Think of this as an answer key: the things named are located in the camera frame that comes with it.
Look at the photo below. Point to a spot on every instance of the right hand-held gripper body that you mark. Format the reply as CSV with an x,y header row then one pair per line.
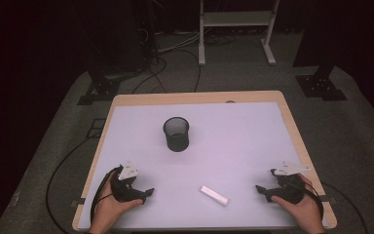
x,y
289,190

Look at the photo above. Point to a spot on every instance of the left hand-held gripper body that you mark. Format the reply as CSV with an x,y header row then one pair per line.
x,y
123,190

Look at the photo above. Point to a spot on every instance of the person's right hand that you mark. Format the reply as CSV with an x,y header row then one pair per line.
x,y
302,211

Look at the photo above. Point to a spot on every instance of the person's left hand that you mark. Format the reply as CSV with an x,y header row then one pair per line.
x,y
107,209

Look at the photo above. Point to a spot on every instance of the white rectangular stick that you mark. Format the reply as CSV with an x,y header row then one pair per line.
x,y
214,195

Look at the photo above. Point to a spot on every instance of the white table mat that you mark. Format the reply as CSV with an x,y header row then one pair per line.
x,y
214,156

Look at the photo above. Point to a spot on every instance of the black mesh cup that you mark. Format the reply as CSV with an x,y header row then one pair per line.
x,y
176,135

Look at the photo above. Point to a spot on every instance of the black stand base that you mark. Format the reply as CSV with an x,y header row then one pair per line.
x,y
321,85
101,88

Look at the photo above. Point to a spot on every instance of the wooden table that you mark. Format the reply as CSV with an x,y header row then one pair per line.
x,y
194,97

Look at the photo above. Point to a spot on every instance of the white metal stand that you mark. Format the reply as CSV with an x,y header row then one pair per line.
x,y
237,19

